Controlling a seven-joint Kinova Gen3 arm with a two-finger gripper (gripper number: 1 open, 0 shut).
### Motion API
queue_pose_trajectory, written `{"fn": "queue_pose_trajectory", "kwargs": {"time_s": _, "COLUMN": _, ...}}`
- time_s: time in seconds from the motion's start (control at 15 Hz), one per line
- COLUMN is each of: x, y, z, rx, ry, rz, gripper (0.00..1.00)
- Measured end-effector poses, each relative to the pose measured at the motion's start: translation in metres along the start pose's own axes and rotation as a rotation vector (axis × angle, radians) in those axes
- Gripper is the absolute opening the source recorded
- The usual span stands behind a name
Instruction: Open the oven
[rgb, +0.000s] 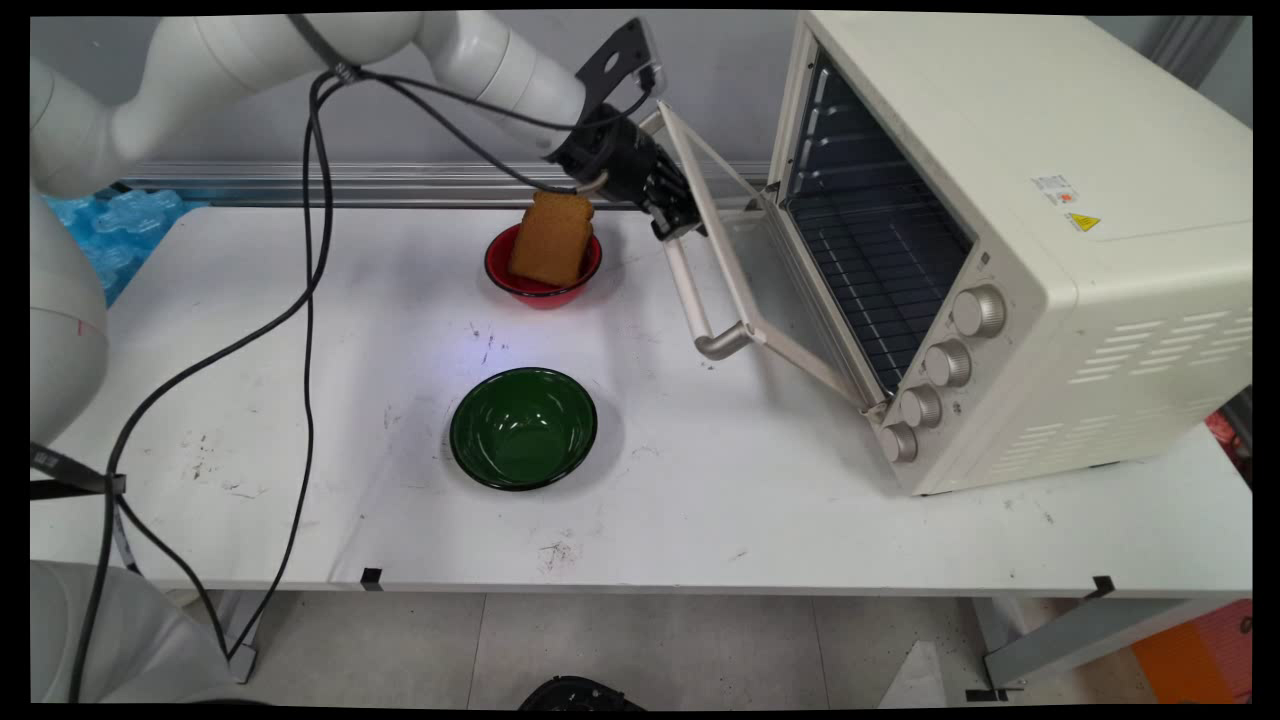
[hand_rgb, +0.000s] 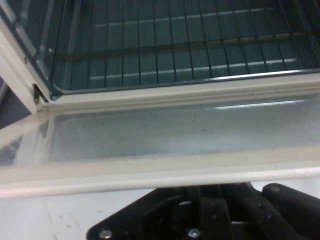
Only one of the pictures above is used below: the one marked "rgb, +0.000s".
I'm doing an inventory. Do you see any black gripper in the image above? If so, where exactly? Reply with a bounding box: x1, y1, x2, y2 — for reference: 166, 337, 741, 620
545, 105, 708, 244

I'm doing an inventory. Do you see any oven glass door with handle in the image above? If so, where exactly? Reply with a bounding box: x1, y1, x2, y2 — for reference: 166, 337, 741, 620
640, 100, 889, 413

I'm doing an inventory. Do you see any brown bread slice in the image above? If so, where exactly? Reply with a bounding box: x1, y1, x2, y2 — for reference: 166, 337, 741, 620
508, 190, 596, 288

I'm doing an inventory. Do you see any red bowl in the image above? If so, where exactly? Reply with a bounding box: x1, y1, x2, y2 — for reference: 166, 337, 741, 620
484, 224, 604, 309

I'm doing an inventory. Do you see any dark green bowl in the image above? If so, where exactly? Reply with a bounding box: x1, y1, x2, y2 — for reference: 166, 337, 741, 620
449, 367, 599, 492

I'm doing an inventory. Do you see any cream toaster oven body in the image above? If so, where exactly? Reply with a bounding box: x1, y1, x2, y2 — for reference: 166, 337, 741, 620
768, 12, 1253, 497

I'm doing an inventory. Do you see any black round floor object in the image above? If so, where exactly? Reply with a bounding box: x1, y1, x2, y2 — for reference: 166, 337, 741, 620
518, 676, 646, 713

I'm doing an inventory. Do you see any blue bubble wrap sheet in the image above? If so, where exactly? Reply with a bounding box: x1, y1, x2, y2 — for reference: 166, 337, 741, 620
45, 187, 206, 307

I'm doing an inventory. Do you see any grey metal table leg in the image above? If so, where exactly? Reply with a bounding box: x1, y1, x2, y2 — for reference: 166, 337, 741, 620
975, 598, 1201, 691
205, 590, 271, 686

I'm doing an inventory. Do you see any red patterned object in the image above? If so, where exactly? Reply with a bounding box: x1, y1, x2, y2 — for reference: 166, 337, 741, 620
1205, 408, 1253, 471

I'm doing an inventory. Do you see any grey plastic cover sheet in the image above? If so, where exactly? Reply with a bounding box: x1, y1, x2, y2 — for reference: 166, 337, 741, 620
30, 560, 256, 704

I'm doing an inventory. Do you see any orange box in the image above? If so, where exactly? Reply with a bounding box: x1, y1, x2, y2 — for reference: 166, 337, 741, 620
1130, 598, 1253, 704

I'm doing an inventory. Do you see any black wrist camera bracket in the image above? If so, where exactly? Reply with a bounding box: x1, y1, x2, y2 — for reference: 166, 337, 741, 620
574, 17, 659, 109

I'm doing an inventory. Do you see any metal oven wire rack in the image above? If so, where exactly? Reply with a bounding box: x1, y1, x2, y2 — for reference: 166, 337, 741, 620
785, 188, 973, 393

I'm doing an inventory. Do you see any aluminium rail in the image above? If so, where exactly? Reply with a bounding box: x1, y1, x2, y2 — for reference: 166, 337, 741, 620
115, 160, 771, 211

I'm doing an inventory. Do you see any thick black cable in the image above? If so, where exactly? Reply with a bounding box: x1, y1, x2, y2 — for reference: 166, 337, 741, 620
68, 65, 656, 704

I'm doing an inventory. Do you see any thin black cable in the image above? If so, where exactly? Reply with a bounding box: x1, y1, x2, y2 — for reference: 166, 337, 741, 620
115, 75, 611, 661

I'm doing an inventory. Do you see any grey aluminium post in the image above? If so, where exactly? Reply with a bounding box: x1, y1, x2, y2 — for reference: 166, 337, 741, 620
1145, 15, 1249, 89

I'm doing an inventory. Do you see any black velcro strap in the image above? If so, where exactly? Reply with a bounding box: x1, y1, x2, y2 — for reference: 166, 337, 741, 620
30, 442, 129, 502

